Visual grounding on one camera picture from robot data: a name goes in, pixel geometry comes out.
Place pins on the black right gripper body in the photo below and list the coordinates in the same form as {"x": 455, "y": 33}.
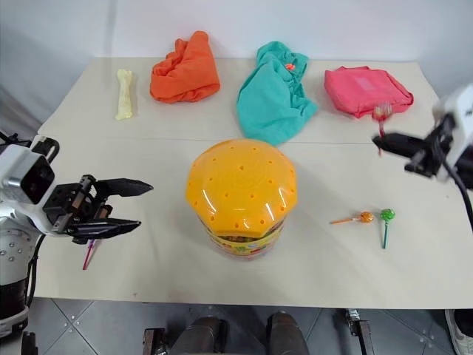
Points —
{"x": 430, "y": 151}

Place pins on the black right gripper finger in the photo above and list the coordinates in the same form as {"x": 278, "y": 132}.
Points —
{"x": 401, "y": 144}

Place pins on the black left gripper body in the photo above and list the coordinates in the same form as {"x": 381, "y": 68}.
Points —
{"x": 70, "y": 201}

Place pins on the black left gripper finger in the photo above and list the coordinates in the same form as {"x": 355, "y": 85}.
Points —
{"x": 107, "y": 228}
{"x": 125, "y": 186}

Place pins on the red lollipop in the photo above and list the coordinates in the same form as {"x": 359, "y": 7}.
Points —
{"x": 381, "y": 112}

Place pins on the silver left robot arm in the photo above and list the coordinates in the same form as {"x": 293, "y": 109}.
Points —
{"x": 11, "y": 255}

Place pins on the orange burger-shaped jar lid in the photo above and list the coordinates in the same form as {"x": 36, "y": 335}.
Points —
{"x": 240, "y": 185}

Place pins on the colourful printed lollipop jar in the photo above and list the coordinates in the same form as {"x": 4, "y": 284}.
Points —
{"x": 244, "y": 247}

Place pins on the pink stick lollipop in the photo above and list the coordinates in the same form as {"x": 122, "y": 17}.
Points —
{"x": 88, "y": 255}

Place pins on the pink folded cloth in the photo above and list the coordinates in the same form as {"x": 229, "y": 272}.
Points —
{"x": 364, "y": 90}

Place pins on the green lollipop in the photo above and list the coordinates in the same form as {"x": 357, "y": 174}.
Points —
{"x": 387, "y": 215}

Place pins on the orange lollipop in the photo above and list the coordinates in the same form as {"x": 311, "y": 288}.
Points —
{"x": 365, "y": 217}

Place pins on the pale yellow rolled cloth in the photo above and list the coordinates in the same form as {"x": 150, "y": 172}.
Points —
{"x": 124, "y": 96}

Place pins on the orange crumpled cloth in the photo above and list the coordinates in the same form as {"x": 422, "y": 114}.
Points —
{"x": 184, "y": 70}

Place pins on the small orange tag on cloth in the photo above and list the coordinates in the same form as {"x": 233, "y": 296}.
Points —
{"x": 289, "y": 67}

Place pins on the teal crumpled cloth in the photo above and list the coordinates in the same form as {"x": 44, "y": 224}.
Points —
{"x": 269, "y": 103}

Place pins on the dark rounded shape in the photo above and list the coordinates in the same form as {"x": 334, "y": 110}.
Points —
{"x": 201, "y": 336}
{"x": 286, "y": 333}

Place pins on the white and black shoe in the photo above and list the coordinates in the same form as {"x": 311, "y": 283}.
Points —
{"x": 460, "y": 331}

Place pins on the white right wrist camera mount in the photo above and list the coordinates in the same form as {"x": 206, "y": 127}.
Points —
{"x": 460, "y": 111}

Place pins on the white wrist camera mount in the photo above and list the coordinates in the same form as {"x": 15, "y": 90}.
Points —
{"x": 460, "y": 111}
{"x": 15, "y": 166}

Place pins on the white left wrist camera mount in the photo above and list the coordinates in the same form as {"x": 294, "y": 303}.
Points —
{"x": 15, "y": 166}

